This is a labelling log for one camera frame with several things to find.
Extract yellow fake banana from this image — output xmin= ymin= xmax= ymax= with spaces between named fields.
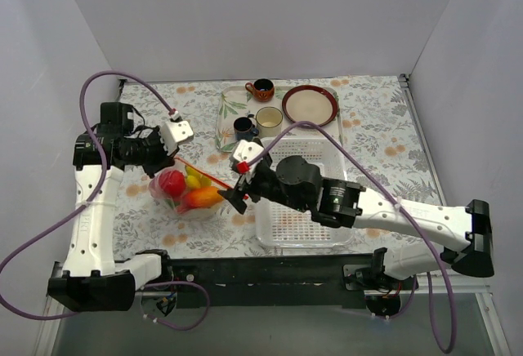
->
xmin=185 ymin=166 xmax=212 ymax=190

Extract white plastic basket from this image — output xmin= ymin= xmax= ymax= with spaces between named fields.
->
xmin=254 ymin=136 xmax=352 ymax=249

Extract red fake apple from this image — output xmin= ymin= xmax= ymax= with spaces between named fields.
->
xmin=158 ymin=170 xmax=186 ymax=198

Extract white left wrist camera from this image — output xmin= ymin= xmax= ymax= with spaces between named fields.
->
xmin=159 ymin=121 xmax=194 ymax=155

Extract aluminium frame rail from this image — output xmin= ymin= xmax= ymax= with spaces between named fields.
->
xmin=417 ymin=269 xmax=491 ymax=294

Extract floral serving tray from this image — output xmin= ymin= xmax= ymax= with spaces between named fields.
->
xmin=215 ymin=84 xmax=343 ymax=153

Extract red rimmed cream plate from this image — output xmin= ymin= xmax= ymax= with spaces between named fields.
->
xmin=281 ymin=84 xmax=339 ymax=127

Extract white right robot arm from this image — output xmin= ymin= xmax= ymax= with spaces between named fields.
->
xmin=219 ymin=155 xmax=494 ymax=289

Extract brown orange cup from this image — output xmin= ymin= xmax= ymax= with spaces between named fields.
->
xmin=245 ymin=78 xmax=275 ymax=102

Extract cream mug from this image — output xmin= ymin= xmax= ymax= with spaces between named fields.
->
xmin=255 ymin=107 xmax=284 ymax=138

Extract orange fake mango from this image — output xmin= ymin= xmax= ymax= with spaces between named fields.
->
xmin=177 ymin=186 xmax=223 ymax=214

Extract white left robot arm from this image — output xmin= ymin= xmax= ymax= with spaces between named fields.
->
xmin=47 ymin=121 xmax=194 ymax=312

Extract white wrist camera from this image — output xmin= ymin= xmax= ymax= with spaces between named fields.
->
xmin=159 ymin=121 xmax=194 ymax=155
xmin=229 ymin=140 xmax=264 ymax=176

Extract floral tablecloth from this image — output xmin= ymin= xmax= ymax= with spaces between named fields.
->
xmin=113 ymin=76 xmax=442 ymax=259

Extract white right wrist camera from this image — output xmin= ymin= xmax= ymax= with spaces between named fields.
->
xmin=229 ymin=140 xmax=264 ymax=176

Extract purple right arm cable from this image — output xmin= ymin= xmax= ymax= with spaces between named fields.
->
xmin=244 ymin=121 xmax=457 ymax=354

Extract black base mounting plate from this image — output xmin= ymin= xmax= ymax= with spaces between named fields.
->
xmin=144 ymin=254 xmax=418 ymax=310

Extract dark blue cup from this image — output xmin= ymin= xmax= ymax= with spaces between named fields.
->
xmin=233 ymin=117 xmax=259 ymax=141

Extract clear zip top bag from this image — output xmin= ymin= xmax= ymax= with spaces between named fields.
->
xmin=148 ymin=157 xmax=230 ymax=220

